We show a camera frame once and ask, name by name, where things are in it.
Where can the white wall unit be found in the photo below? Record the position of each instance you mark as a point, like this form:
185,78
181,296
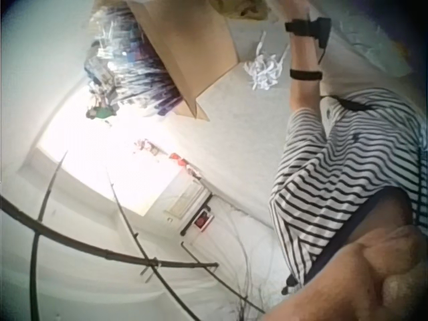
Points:
187,200

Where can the black wrist band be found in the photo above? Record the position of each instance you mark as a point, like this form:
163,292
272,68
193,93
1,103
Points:
319,28

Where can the large cardboard box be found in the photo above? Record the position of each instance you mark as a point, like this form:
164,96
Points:
187,50

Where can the red wall decorations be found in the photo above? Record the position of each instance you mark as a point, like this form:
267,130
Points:
177,160

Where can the heap of white paper strips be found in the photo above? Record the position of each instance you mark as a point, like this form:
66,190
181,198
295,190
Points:
265,68

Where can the clear plastic sheet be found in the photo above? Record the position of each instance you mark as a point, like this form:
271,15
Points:
371,36

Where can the yellow crumpled packing paper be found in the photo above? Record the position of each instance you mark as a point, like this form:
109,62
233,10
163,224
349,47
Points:
240,8

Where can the thick black curved pipe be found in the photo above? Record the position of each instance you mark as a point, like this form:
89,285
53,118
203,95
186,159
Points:
83,245

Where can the red wall sign box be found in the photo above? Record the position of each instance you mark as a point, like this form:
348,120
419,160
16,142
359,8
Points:
202,219

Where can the rack of hanging goods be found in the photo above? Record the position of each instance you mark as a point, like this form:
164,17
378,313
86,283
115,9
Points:
133,63

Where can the person's left hand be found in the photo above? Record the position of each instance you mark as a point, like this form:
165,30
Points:
298,8

